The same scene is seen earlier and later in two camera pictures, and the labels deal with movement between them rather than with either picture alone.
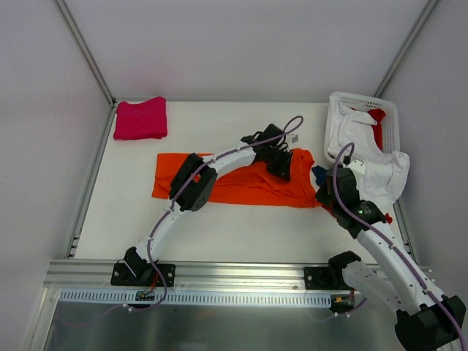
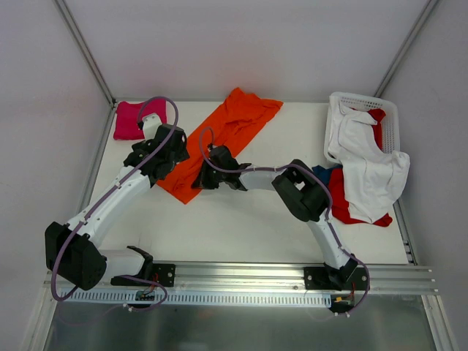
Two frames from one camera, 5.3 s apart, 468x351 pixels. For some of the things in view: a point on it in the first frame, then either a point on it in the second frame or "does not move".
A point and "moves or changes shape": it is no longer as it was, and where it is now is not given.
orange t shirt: [253, 185] moves or changes shape
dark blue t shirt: [320, 175] does not move
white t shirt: [385, 172] does not move
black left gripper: [279, 165] to [175, 137]
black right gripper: [323, 194] to [206, 175]
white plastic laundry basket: [390, 133] does not move
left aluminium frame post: [87, 51] does not move
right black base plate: [325, 278] does not move
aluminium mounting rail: [97, 275] does not move
